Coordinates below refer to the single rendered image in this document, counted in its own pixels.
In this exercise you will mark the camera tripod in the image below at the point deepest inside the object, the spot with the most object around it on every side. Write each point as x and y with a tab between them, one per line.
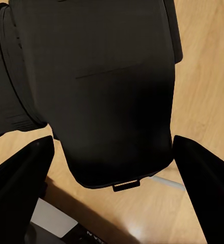
168	182

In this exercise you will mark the digital camera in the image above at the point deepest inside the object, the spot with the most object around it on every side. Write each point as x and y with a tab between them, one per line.
101	73

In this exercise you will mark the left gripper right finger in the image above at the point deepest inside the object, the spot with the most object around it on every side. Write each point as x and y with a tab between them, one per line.
203	175

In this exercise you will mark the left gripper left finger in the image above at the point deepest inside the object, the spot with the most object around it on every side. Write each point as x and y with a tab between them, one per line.
22	177

